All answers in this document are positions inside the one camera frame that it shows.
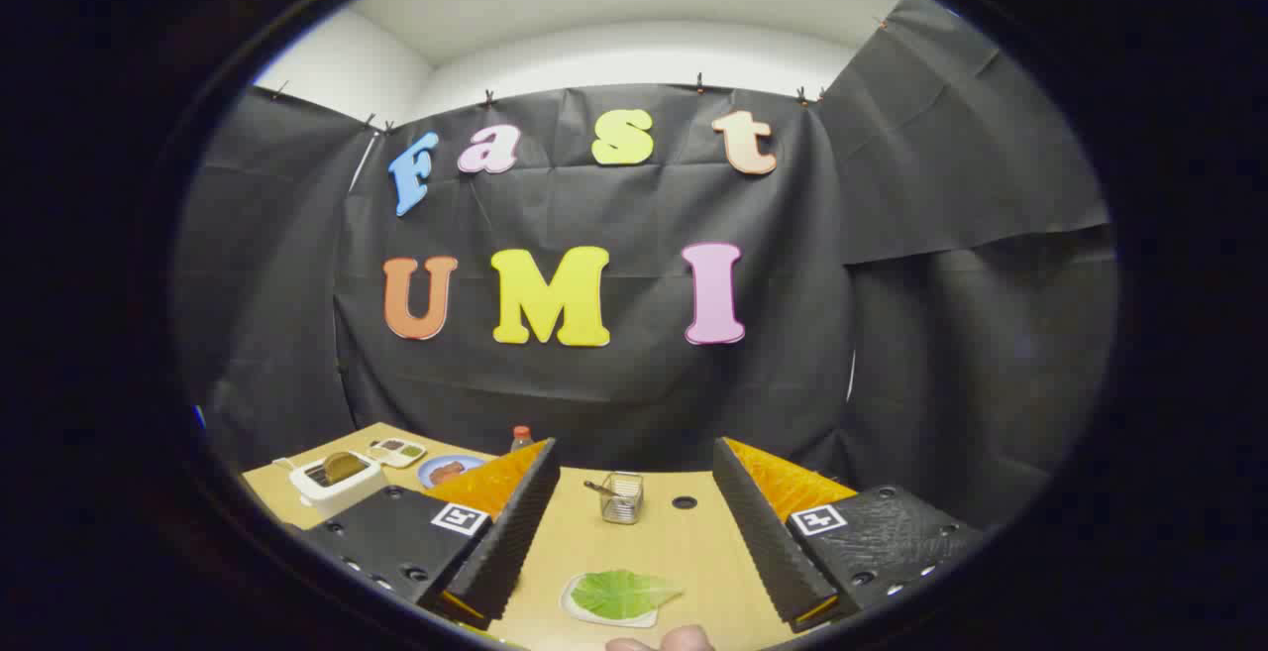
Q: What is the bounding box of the white square plate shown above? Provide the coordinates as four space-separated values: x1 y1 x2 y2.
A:
561 572 663 629

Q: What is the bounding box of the metal wire cutlery holder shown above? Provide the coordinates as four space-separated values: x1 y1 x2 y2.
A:
597 471 646 525

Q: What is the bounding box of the green lettuce leaf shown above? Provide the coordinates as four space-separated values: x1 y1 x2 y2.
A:
572 570 685 620

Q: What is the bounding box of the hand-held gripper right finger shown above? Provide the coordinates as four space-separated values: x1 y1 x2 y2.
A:
713 436 987 632

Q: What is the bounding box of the black backdrop cloth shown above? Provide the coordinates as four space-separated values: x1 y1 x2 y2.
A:
173 0 1120 533

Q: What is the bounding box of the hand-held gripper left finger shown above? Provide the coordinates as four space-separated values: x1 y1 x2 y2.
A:
297 438 561 632

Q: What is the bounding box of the blue round plate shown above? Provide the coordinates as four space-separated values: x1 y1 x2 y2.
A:
417 454 486 489

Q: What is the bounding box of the white divided seasoning tray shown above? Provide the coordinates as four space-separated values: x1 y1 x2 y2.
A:
367 438 428 469

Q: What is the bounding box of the cream white toaster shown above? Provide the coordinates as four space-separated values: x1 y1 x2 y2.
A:
287 451 387 521

